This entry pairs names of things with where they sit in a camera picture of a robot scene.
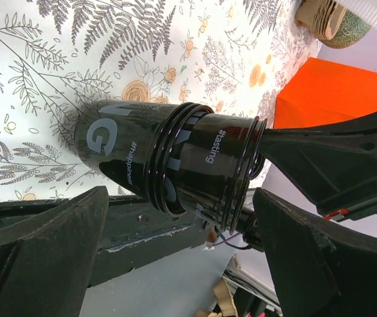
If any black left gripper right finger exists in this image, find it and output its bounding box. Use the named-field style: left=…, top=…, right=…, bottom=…
left=253, top=188, right=377, bottom=316

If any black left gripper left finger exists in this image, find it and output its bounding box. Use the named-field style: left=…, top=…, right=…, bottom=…
left=0, top=186, right=109, bottom=316

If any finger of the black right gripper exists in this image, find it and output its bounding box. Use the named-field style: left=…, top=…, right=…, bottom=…
left=260, top=112, right=377, bottom=218

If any transparent dark cup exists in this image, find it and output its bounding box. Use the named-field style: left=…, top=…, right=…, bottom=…
left=172, top=114, right=267, bottom=232

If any black printed coffee cup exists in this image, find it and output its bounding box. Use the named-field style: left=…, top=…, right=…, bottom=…
left=75, top=100, right=219, bottom=217

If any orange paper bag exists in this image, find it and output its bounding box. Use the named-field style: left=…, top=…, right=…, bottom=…
left=273, top=57, right=377, bottom=128

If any green netted melon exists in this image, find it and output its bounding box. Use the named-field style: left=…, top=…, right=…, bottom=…
left=320, top=11, right=372, bottom=49

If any brown cardboard cup carrier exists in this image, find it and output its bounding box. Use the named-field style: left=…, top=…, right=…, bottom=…
left=295, top=0, right=347, bottom=40

